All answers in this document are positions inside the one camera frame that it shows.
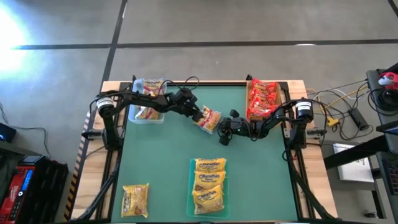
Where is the black metal table frame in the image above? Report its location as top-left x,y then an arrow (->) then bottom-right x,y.
70,74 -> 338,224

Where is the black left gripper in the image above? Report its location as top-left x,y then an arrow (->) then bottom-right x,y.
174,98 -> 205,123

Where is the black crate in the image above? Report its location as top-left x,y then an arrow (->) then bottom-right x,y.
18,155 -> 70,224

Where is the red white object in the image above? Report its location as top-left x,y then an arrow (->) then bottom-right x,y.
378,72 -> 398,91

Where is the coiled black cable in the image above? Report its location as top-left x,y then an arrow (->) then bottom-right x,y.
368,88 -> 398,113

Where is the black keyboard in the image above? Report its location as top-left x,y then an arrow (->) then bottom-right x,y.
382,158 -> 398,195

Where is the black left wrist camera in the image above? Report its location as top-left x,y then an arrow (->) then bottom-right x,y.
176,88 -> 198,103

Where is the blue-edged beef noodle packet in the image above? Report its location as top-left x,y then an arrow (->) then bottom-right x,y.
142,78 -> 166,97
194,105 -> 223,135
134,105 -> 161,121

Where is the green table mat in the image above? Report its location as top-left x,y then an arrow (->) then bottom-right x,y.
111,85 -> 299,223

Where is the black desk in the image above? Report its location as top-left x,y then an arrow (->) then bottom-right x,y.
366,63 -> 398,224

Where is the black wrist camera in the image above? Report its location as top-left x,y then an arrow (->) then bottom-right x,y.
216,119 -> 233,135
176,88 -> 198,103

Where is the white cable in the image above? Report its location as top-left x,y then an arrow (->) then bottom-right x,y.
307,80 -> 369,104

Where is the black power adapter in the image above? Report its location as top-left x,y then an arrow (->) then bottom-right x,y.
348,108 -> 371,131

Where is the small black device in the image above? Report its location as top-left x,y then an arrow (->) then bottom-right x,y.
0,123 -> 17,143

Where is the yellow black hazard strip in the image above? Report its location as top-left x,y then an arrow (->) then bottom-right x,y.
63,110 -> 96,221

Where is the yellow Maruchan noodle packet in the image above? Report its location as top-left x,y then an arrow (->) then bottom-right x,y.
192,185 -> 225,215
121,182 -> 150,218
193,170 -> 226,192
195,157 -> 227,173

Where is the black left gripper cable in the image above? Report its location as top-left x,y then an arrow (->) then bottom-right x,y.
157,75 -> 200,97

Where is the light blue plastic bin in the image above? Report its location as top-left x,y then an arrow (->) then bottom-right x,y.
127,77 -> 169,124

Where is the green plastic bin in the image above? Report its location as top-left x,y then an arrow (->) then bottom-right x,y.
185,157 -> 230,219

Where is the yellow cable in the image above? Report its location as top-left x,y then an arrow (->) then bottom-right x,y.
310,88 -> 369,127

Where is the tan wooden bin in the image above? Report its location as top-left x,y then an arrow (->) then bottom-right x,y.
245,80 -> 284,128

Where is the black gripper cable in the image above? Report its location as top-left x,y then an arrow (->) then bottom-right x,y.
157,75 -> 200,97
245,105 -> 292,142

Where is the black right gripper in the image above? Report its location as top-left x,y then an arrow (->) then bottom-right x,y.
218,109 -> 254,146

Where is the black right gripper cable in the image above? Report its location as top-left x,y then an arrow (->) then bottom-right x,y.
245,105 -> 292,142

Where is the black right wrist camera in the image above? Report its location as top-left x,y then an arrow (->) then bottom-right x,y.
216,119 -> 233,135

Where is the white paper sheet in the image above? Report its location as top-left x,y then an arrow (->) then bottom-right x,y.
334,143 -> 376,184

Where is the red device with screen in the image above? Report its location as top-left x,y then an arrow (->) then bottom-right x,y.
0,164 -> 35,224

